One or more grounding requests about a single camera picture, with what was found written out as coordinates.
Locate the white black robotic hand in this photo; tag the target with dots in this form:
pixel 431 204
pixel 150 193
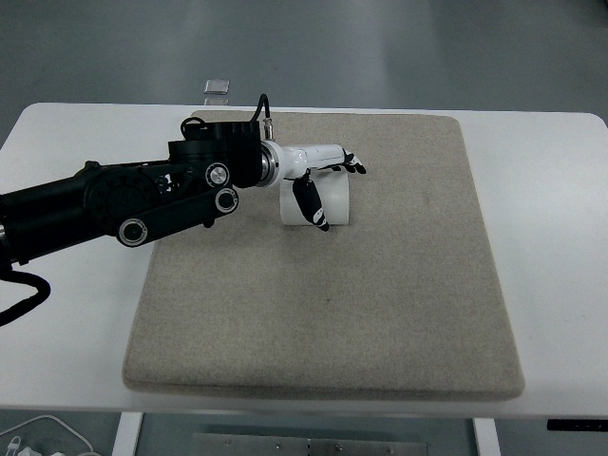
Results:
pixel 293 162

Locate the white ribbed cup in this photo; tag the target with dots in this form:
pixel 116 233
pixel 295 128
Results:
pixel 334 192

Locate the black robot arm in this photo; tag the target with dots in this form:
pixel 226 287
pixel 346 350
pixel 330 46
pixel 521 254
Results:
pixel 141 202

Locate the beige felt mat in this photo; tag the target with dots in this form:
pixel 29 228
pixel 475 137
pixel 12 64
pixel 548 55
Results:
pixel 403 302

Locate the silver floor socket plate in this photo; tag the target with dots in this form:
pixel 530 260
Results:
pixel 216 92

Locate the black table control panel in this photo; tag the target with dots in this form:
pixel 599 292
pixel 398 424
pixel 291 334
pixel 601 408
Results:
pixel 577 425

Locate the metal base plate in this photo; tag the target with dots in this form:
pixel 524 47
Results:
pixel 240 444

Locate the white table leg frame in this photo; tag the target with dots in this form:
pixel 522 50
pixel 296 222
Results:
pixel 127 435

